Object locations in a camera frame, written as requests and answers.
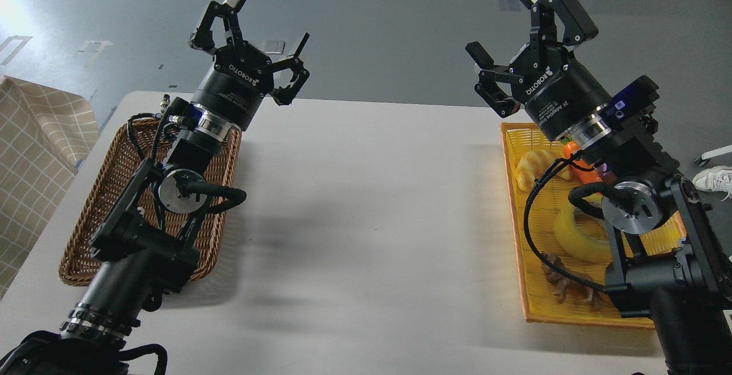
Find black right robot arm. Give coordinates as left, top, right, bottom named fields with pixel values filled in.
left=466, top=0, right=730, bottom=374

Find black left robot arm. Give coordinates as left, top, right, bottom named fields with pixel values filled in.
left=2, top=0, right=309, bottom=374

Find beige checkered cloth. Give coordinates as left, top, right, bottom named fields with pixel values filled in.
left=1, top=75, right=100, bottom=294

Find toy croissant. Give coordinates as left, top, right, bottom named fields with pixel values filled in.
left=514, top=149, right=561, bottom=192

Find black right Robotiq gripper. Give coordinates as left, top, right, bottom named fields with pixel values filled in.
left=465, top=0, right=608, bottom=141

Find yellow tape roll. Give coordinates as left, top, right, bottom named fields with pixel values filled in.
left=552, top=195, right=678, bottom=265

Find yellow plastic tray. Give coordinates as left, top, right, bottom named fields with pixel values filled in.
left=500, top=122, right=688, bottom=329

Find brown toy lion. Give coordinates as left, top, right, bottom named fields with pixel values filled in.
left=540, top=252, right=611, bottom=312

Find orange toy carrot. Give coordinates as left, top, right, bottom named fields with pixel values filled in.
left=563, top=141, right=602, bottom=185

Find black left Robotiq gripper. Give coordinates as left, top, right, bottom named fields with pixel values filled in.
left=190, top=0, right=309, bottom=131

